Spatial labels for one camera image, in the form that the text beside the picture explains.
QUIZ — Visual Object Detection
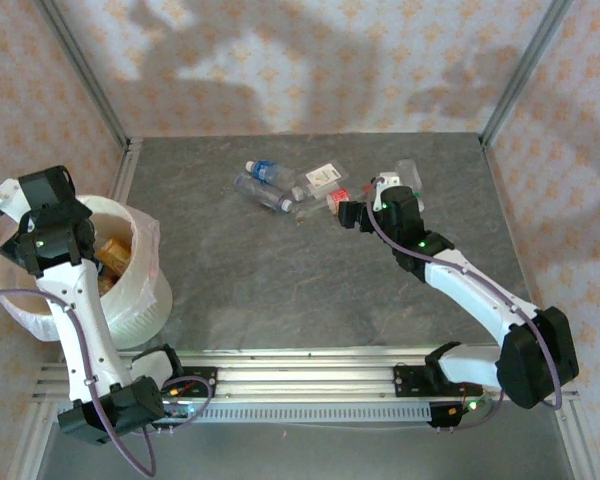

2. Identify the red label plastic bottle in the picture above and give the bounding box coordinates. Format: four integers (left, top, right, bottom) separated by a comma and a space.
294, 187, 352, 221

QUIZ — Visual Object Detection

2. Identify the bottle white green label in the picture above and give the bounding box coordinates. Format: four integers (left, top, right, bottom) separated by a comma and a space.
290, 159, 350, 202

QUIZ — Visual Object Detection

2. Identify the clear bottle green neck ring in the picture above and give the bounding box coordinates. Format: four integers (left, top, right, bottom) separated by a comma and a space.
395, 158, 425, 199

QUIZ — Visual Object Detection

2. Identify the clear crushed plastic bottle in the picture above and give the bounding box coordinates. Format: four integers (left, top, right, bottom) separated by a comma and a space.
234, 172, 295, 214

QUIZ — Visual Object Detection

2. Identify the translucent plastic bin liner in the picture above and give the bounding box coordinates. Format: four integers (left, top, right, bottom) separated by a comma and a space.
0, 197, 161, 341

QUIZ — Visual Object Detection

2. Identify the white plastic waste bin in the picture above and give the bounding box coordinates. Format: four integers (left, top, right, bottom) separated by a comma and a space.
0, 194, 175, 351

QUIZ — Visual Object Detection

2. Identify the grey metal front panel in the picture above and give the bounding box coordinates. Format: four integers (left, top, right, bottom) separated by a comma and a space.
34, 419, 581, 480

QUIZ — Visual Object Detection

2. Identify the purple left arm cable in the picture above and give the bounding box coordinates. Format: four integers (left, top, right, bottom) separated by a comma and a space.
0, 194, 214, 477

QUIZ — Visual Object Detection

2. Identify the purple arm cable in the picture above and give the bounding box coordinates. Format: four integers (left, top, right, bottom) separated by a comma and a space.
364, 177, 564, 431
0, 194, 214, 477

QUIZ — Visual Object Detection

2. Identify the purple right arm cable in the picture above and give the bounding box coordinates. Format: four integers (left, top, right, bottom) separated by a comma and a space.
364, 177, 564, 431

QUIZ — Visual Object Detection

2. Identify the aluminium mounting rail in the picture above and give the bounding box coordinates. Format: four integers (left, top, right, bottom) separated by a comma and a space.
32, 349, 581, 404

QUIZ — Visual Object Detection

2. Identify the aluminium frame post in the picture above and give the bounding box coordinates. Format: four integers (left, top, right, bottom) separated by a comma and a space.
33, 0, 134, 149
479, 0, 576, 147

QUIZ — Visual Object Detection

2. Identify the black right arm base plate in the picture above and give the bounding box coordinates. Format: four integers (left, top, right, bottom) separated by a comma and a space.
392, 364, 484, 400

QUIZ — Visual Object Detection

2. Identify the white slotted cable duct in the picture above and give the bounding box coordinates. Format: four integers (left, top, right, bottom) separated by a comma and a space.
164, 403, 431, 424

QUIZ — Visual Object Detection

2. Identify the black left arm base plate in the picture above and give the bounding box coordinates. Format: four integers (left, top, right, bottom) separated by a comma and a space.
159, 366, 220, 401

